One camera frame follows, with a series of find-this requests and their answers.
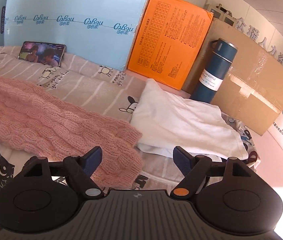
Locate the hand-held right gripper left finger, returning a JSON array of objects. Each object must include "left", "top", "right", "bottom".
[{"left": 19, "top": 146, "right": 104, "bottom": 200}]

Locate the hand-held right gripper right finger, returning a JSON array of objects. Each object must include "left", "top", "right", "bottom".
[{"left": 170, "top": 146, "right": 254, "bottom": 200}]

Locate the white garment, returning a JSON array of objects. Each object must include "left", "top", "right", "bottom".
[{"left": 130, "top": 79, "right": 248, "bottom": 160}]

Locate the pink knitted sweater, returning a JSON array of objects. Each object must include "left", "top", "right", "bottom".
[{"left": 0, "top": 72, "right": 143, "bottom": 189}]

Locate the cartoon print garment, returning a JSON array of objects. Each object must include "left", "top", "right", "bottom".
[{"left": 222, "top": 112, "right": 261, "bottom": 168}]

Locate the dark blue vacuum bottle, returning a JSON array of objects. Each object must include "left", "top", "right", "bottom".
[{"left": 190, "top": 38, "right": 238, "bottom": 103}]

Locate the brown cardboard box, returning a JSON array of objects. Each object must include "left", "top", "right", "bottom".
[{"left": 182, "top": 17, "right": 283, "bottom": 136}]

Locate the orange cardboard box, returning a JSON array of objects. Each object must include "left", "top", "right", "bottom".
[{"left": 126, "top": 0, "right": 213, "bottom": 90}]

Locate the smartphone with lit screen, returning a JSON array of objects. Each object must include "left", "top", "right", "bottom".
[{"left": 18, "top": 41, "right": 66, "bottom": 68}]

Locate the grey filing cabinet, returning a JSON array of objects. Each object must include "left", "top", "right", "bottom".
[{"left": 205, "top": 2, "right": 239, "bottom": 23}]

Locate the large light blue cardboard box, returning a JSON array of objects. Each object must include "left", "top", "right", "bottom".
[{"left": 4, "top": 0, "right": 151, "bottom": 72}]

